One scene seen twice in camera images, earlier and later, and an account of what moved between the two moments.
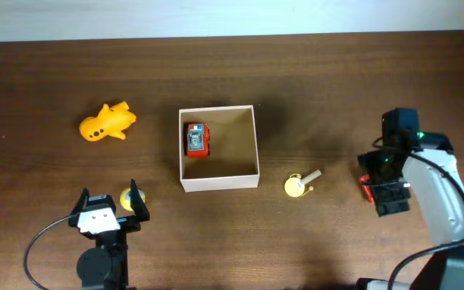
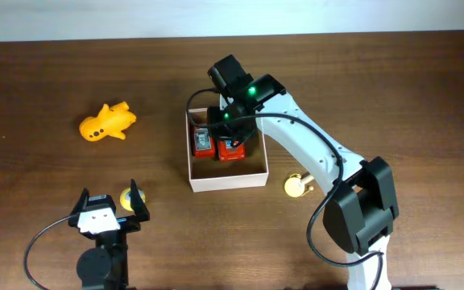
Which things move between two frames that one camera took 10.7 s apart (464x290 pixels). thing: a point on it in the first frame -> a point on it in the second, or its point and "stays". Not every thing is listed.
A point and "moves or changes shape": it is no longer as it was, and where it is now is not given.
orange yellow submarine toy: x=108 y=122 stays
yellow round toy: x=125 y=199 stays
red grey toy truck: x=366 y=181 moves or changes shape
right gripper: x=367 y=162 -> x=218 y=131
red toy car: x=198 y=140 moves or changes shape
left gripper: x=133 y=222 stays
